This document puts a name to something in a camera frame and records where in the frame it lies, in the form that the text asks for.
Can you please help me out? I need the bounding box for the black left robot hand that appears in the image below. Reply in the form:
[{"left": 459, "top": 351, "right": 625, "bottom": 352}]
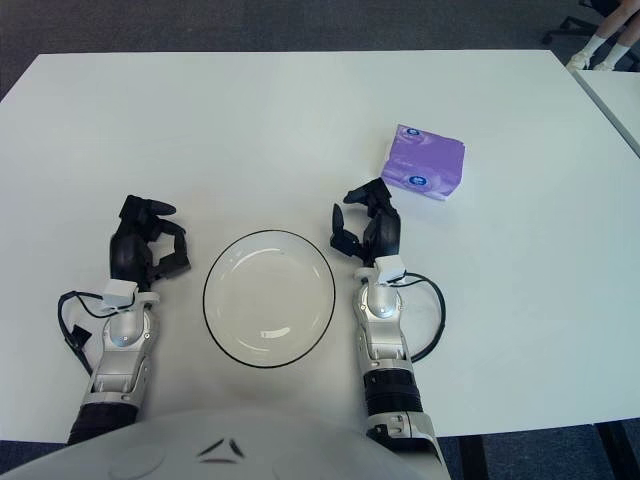
[{"left": 108, "top": 194, "right": 193, "bottom": 292}]

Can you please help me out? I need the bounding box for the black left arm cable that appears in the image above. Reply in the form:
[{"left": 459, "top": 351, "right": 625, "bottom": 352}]
[{"left": 57, "top": 291, "right": 109, "bottom": 379}]

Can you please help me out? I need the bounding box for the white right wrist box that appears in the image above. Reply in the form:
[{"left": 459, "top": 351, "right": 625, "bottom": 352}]
[{"left": 374, "top": 254, "right": 406, "bottom": 286}]

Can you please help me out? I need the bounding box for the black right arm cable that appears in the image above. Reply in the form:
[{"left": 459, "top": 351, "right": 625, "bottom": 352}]
[{"left": 399, "top": 272, "right": 446, "bottom": 364}]

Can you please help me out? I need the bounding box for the black table leg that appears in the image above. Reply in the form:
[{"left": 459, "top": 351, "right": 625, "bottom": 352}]
[
  {"left": 457, "top": 435, "right": 485, "bottom": 480},
  {"left": 594, "top": 422, "right": 640, "bottom": 480}
]

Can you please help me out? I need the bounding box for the person leg white sock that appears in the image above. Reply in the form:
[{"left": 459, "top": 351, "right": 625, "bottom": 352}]
[
  {"left": 592, "top": 24, "right": 640, "bottom": 71},
  {"left": 567, "top": 0, "right": 629, "bottom": 70}
]

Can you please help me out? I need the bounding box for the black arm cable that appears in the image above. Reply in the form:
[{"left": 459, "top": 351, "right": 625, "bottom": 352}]
[
  {"left": 399, "top": 272, "right": 446, "bottom": 364},
  {"left": 57, "top": 291, "right": 109, "bottom": 379}
]

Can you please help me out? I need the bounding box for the black office chair base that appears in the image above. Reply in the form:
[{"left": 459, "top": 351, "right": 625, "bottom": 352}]
[{"left": 542, "top": 0, "right": 601, "bottom": 46}]

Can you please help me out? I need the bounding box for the white neighbouring table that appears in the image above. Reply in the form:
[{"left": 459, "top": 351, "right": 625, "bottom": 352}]
[{"left": 574, "top": 69, "right": 640, "bottom": 156}]

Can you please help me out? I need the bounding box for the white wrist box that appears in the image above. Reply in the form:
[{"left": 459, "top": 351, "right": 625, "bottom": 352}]
[
  {"left": 374, "top": 254, "right": 406, "bottom": 286},
  {"left": 102, "top": 280, "right": 139, "bottom": 309}
]

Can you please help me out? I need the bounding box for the purple tissue paper pack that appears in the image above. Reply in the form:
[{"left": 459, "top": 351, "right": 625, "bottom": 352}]
[{"left": 379, "top": 123, "right": 469, "bottom": 203}]

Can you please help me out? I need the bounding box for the white plate black rim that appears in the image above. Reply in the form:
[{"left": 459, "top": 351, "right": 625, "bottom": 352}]
[{"left": 202, "top": 229, "right": 337, "bottom": 370}]

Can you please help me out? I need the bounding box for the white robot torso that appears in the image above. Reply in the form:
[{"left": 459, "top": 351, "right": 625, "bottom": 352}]
[{"left": 0, "top": 407, "right": 446, "bottom": 480}]

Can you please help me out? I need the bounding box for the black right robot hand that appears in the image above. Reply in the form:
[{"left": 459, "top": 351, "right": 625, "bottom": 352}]
[{"left": 328, "top": 177, "right": 402, "bottom": 267}]

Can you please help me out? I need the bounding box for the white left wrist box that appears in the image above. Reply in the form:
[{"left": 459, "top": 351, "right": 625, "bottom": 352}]
[{"left": 102, "top": 280, "right": 139, "bottom": 309}]

